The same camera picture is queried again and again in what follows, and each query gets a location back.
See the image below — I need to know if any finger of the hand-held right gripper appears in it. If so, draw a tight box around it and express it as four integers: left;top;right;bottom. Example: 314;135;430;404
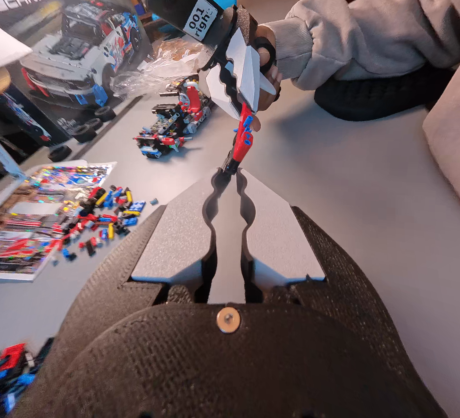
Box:
205;64;246;122
226;28;260;114

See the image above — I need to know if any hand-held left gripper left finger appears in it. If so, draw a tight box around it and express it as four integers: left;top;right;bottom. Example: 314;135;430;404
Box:
131;167;220;296

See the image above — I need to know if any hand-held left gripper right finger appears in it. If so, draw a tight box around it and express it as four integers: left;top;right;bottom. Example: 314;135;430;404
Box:
237;169;327;294

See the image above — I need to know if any long red lego beam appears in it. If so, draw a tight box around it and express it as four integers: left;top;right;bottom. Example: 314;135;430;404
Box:
232;102;256;170

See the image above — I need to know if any black lego panel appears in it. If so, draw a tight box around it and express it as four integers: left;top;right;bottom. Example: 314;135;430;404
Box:
219;150;239;179

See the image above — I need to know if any person's right forearm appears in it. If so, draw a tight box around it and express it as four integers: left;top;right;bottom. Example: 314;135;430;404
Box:
273;0;460;91

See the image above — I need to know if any partly built lego car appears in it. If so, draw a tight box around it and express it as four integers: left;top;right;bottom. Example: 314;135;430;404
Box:
134;78;213;160

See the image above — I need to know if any pile of mixed lego pieces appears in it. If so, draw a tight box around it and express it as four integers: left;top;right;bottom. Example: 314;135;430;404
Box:
54;185;148;264

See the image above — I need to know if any black lego box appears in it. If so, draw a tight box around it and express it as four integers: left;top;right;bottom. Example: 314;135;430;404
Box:
0;0;153;154

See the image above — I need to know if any lego instruction booklet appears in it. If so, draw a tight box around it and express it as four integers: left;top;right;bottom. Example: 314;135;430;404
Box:
0;28;34;67

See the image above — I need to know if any person's right hand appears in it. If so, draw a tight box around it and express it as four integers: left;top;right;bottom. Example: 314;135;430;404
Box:
252;24;284;132

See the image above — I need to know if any clear plastic bag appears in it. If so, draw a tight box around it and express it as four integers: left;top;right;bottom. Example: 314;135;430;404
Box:
109;39;213;99

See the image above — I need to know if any colourful sticker sheet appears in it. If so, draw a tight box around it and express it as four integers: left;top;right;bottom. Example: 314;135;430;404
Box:
0;161;117;281

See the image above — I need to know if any pile of black blue pins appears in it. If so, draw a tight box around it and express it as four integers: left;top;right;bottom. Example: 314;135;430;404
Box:
0;343;38;413

